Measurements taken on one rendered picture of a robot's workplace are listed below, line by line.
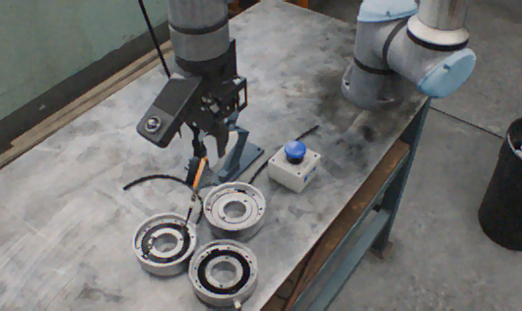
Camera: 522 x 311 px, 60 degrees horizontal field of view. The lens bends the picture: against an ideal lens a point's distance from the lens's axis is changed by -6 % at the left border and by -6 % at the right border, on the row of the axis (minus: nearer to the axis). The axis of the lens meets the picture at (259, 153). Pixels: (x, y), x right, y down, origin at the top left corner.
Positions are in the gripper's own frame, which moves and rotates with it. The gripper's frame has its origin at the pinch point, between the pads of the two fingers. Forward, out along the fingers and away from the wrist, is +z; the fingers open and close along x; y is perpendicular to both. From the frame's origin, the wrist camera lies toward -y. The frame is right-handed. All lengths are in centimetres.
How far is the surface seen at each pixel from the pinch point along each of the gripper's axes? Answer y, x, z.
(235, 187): 5.8, -1.2, 10.1
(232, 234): -2.5, -6.9, 10.3
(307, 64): 50, 11, 13
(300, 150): 16.6, -7.7, 5.8
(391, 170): 54, -15, 39
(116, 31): 98, 154, 72
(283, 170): 13.3, -6.3, 9.1
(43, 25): 60, 155, 49
